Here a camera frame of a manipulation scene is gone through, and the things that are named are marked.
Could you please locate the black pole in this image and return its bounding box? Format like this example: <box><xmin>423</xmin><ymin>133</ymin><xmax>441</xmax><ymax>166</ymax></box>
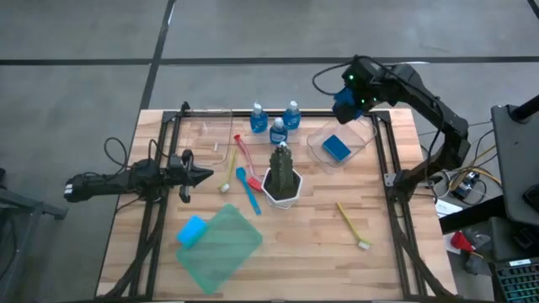
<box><xmin>509</xmin><ymin>94</ymin><xmax>539</xmax><ymax>124</ymax></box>

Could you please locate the white paper sheet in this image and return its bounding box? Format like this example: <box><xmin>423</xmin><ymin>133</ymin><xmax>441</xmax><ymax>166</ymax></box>
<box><xmin>435</xmin><ymin>198</ymin><xmax>464</xmax><ymax>219</ymax></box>

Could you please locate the blue dish brush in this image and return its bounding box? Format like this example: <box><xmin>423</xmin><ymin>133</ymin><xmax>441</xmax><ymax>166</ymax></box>
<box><xmin>235</xmin><ymin>166</ymin><xmax>263</xmax><ymax>216</ymax></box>

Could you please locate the grey side cart top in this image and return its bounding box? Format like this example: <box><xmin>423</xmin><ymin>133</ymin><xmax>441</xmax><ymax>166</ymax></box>
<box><xmin>490</xmin><ymin>104</ymin><xmax>539</xmax><ymax>226</ymax></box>

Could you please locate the black metal table frame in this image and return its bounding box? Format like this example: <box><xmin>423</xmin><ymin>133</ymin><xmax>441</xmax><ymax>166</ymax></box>
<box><xmin>94</xmin><ymin>100</ymin><xmax>460</xmax><ymax>302</ymax></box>

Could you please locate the dark blue scouring pad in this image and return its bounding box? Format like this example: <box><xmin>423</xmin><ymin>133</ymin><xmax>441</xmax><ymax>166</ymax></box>
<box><xmin>322</xmin><ymin>134</ymin><xmax>352</xmax><ymax>163</ymax></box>

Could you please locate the yellow-green dish brush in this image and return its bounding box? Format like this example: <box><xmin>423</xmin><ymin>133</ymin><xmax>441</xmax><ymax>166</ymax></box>
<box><xmin>335</xmin><ymin>201</ymin><xmax>374</xmax><ymax>251</ymax></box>
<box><xmin>217</xmin><ymin>147</ymin><xmax>239</xmax><ymax>194</ymax></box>

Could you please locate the grey metal stand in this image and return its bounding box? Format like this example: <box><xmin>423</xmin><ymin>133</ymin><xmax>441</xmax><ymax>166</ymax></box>
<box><xmin>0</xmin><ymin>167</ymin><xmax>68</xmax><ymax>303</ymax></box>

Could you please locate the red dish brush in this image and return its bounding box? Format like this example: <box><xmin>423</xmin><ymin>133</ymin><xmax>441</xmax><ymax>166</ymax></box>
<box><xmin>233</xmin><ymin>133</ymin><xmax>264</xmax><ymax>193</ymax></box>

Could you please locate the black grid crate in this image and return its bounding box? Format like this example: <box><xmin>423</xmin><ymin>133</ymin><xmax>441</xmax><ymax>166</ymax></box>
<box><xmin>494</xmin><ymin>258</ymin><xmax>539</xmax><ymax>303</ymax></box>

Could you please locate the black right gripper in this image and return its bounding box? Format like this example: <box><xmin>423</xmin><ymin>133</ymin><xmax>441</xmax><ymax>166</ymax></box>
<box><xmin>336</xmin><ymin>56</ymin><xmax>382</xmax><ymax>125</ymax></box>

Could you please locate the light blue sponge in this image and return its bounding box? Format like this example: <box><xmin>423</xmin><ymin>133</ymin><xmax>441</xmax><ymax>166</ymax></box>
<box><xmin>175</xmin><ymin>215</ymin><xmax>208</xmax><ymax>248</ymax></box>

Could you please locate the red plastic object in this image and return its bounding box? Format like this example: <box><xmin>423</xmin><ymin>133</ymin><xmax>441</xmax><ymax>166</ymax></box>
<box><xmin>450</xmin><ymin>230</ymin><xmax>475</xmax><ymax>253</ymax></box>

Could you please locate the clear plastic container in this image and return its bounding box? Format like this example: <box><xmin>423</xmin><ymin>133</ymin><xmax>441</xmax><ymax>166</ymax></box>
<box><xmin>306</xmin><ymin>117</ymin><xmax>379</xmax><ymax>174</ymax></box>
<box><xmin>184</xmin><ymin>108</ymin><xmax>235</xmax><ymax>167</ymax></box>

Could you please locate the blue electronics box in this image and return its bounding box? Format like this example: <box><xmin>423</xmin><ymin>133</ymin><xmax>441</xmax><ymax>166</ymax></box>
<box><xmin>456</xmin><ymin>170</ymin><xmax>481</xmax><ymax>199</ymax></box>

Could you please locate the blue dish soap bottle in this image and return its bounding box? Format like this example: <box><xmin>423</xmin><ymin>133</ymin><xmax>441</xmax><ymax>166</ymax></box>
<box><xmin>249</xmin><ymin>102</ymin><xmax>270</xmax><ymax>134</ymax></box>
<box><xmin>269</xmin><ymin>116</ymin><xmax>289</xmax><ymax>146</ymax></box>
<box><xmin>282</xmin><ymin>99</ymin><xmax>302</xmax><ymax>130</ymax></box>

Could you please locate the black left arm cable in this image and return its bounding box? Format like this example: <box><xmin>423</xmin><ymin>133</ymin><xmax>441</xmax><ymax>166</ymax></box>
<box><xmin>104</xmin><ymin>136</ymin><xmax>169</xmax><ymax>169</ymax></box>

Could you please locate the green artificial cactus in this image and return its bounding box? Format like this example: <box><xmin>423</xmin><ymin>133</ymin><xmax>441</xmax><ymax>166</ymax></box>
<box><xmin>269</xmin><ymin>141</ymin><xmax>296</xmax><ymax>199</ymax></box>

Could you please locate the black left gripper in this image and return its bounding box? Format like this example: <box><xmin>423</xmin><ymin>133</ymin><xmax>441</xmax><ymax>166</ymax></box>
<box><xmin>162</xmin><ymin>149</ymin><xmax>215</xmax><ymax>204</ymax></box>

